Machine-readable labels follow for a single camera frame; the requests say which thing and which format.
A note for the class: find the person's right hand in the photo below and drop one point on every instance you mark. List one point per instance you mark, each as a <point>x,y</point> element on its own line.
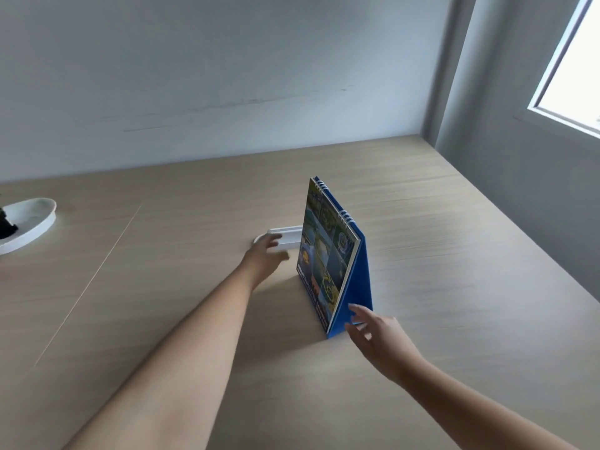
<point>389,346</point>

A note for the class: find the person's left hand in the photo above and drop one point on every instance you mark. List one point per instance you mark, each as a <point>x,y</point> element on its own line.
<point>260,264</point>

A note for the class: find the blue spiral desk calendar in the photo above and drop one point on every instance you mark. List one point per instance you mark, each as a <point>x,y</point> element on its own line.
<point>335,257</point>

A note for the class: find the person's right thumb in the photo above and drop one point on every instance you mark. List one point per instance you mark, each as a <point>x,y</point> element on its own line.
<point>355,335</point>

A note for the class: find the white oval dish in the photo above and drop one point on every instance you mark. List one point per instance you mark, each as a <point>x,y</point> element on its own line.
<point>28,222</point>

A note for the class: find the person's left fingers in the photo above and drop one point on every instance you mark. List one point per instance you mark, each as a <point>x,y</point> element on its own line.
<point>272,246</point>

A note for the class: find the person's right forearm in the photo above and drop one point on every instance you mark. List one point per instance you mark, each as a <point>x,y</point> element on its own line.
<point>473,412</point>

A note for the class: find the person's left forearm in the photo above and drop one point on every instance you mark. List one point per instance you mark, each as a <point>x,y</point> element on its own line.
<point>173,370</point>

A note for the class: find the white rectangular tray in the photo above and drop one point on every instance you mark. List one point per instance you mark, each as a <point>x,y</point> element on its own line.
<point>288,235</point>

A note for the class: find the white-framed window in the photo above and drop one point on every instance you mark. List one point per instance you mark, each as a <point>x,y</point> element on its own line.
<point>569,65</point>

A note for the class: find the black object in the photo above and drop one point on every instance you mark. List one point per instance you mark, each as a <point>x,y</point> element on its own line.
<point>6,224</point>

